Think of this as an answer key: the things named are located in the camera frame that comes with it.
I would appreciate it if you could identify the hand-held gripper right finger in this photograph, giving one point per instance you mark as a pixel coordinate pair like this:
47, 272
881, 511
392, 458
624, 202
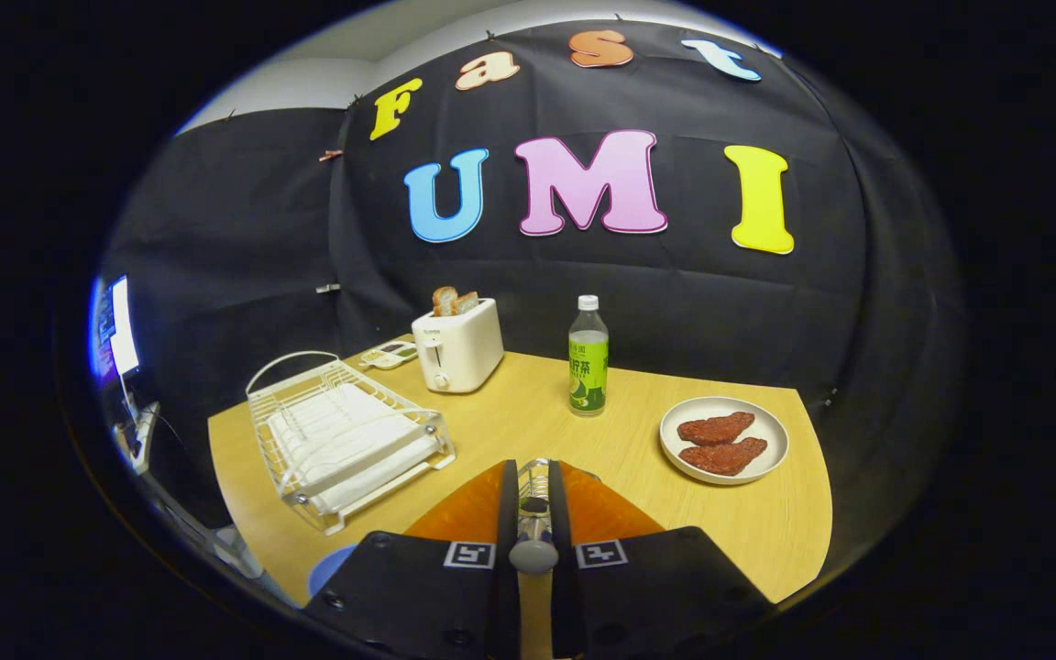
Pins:
557, 513

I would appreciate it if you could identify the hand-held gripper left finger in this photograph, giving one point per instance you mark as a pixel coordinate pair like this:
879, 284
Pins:
508, 513

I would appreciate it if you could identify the blue plate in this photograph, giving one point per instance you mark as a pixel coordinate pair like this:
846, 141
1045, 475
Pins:
331, 566

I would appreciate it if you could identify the white plate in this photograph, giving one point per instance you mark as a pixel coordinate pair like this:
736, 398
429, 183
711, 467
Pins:
771, 426

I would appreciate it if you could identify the green label drink bottle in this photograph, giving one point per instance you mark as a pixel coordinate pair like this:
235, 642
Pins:
588, 367

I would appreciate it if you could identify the white toaster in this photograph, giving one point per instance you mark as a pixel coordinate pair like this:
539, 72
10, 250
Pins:
464, 353

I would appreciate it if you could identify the red meat piece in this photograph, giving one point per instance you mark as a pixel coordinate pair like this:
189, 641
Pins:
716, 427
723, 456

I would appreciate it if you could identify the white divided grain tray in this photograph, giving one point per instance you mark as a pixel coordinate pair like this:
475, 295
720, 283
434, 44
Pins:
389, 355

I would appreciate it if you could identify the toast bread slice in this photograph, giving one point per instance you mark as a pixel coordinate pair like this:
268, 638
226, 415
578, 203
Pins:
445, 299
467, 301

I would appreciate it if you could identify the black backdrop cloth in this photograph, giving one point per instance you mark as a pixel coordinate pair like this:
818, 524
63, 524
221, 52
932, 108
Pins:
693, 302

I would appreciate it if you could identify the orange clip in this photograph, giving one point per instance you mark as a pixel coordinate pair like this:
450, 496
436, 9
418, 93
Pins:
331, 155

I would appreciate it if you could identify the computer monitor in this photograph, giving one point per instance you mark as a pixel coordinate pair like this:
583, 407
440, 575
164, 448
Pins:
120, 325

